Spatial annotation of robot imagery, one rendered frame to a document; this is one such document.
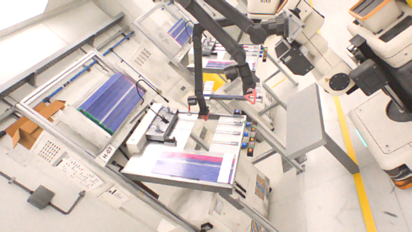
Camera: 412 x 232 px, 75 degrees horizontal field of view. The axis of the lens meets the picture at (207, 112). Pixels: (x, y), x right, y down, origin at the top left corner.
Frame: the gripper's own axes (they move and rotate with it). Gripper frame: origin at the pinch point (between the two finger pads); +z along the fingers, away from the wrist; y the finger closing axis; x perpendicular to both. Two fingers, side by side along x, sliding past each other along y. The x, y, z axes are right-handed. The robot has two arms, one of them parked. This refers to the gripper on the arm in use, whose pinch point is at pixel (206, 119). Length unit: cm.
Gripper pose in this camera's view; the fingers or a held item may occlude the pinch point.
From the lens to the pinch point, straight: 204.7
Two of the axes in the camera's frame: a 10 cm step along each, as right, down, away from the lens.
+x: 9.5, -0.3, -3.0
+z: 2.0, 8.1, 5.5
